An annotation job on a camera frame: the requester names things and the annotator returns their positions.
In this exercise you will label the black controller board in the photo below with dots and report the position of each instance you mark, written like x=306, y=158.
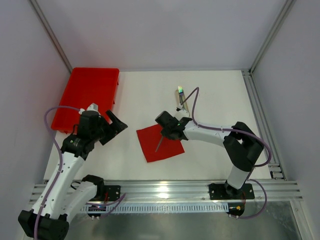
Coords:
x=95, y=211
x=235, y=209

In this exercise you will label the beige utensil holder tray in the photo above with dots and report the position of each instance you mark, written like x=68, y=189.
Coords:
x=184, y=103

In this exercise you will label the left aluminium corner post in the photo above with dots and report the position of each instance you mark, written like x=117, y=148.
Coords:
x=50, y=33

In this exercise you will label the red plastic tray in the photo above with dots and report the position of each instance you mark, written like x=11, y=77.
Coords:
x=85, y=86

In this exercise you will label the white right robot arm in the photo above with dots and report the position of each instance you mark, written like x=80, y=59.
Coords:
x=242, y=146

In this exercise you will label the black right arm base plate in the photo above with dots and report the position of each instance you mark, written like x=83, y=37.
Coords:
x=223, y=191

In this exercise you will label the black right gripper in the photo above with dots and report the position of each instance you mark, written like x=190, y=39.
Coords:
x=164, y=123

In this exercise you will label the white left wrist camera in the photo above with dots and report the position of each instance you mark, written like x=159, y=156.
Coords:
x=93, y=107

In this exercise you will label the white slotted cable duct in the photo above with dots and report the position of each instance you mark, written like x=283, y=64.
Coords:
x=165, y=208

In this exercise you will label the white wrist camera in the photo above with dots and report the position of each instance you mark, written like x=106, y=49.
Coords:
x=181, y=113
x=93, y=107

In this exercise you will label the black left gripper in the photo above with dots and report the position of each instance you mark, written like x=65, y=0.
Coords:
x=107, y=132

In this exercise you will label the right aluminium corner post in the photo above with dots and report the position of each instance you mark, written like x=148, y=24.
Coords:
x=275, y=28

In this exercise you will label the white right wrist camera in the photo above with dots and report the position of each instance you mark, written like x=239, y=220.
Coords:
x=181, y=113

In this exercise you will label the right black controller board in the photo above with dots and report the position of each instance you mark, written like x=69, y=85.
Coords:
x=235, y=209

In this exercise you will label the teal spoon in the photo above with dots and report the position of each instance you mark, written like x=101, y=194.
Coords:
x=159, y=143

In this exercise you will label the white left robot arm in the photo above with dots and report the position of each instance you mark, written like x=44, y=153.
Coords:
x=51, y=215

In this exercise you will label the aluminium corner post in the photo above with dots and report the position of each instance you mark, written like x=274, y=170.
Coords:
x=275, y=28
x=50, y=33

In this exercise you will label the aluminium right side rail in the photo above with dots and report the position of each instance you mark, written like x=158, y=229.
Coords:
x=275, y=166

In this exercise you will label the left black controller board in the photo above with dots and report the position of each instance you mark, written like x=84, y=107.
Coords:
x=95, y=211

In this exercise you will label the aluminium rail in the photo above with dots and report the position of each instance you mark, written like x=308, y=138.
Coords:
x=275, y=166
x=197, y=191

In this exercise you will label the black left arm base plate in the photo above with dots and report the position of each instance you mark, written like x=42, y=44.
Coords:
x=110, y=193

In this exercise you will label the iridescent rainbow fork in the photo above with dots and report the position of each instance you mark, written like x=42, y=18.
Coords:
x=180, y=94

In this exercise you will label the aluminium front rail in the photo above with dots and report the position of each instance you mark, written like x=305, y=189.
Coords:
x=197, y=191

